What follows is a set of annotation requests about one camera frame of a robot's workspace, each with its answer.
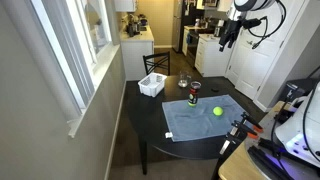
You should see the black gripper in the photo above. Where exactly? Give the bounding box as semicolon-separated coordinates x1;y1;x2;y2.
219;20;241;52

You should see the green tennis ball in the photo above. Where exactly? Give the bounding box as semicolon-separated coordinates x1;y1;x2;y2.
213;106;223;116

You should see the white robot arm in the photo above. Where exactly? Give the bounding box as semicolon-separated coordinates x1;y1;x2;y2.
219;0;275;51

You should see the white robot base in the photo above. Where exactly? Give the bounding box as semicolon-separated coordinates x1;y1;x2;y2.
275;83;320;167

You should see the black tennis ball can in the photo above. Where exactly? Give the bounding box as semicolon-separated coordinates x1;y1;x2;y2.
188;81;201;107

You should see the white cabinet beside stove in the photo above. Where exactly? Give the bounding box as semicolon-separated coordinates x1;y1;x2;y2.
195;34;233;77

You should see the black stove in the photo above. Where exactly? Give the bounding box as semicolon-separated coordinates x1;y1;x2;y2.
187;29;214;68

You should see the white panel door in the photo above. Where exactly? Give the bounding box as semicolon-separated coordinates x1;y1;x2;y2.
226;0;305;100

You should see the clear glass pitcher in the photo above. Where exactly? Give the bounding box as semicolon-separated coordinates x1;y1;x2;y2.
178;71;191;88

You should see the stainless steel refrigerator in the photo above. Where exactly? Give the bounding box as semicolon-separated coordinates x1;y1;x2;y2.
171;0;206;54

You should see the black wooden chair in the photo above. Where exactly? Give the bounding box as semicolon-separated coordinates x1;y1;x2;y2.
143;52;170;75

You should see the blue towel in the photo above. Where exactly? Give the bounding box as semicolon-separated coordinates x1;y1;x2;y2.
162;95;244;142

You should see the black box on right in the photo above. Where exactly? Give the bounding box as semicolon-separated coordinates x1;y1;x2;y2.
286;78;318;101

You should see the white plastic basket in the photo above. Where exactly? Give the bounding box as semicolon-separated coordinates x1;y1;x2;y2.
138;73;167;97

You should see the orange black bar clamp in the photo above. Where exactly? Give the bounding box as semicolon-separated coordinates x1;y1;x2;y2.
220;121;257;155

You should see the white kitchen counter cabinet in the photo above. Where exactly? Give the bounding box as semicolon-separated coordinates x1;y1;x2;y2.
120;26;154;81

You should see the black coffee maker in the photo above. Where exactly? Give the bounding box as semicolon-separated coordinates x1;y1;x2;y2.
127;14;141;37

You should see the round dark dining table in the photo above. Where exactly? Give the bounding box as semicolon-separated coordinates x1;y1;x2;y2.
125;76;265;175

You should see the small white tag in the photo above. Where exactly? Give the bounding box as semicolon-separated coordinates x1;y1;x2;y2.
165;132;173;138

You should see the light wooden side table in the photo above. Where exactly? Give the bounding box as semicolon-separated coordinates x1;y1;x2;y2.
218;100;320;180

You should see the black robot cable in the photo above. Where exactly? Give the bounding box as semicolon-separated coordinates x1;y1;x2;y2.
242;0;287;50

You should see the window with white frame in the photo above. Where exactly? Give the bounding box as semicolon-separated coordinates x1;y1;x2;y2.
30;0;117;137

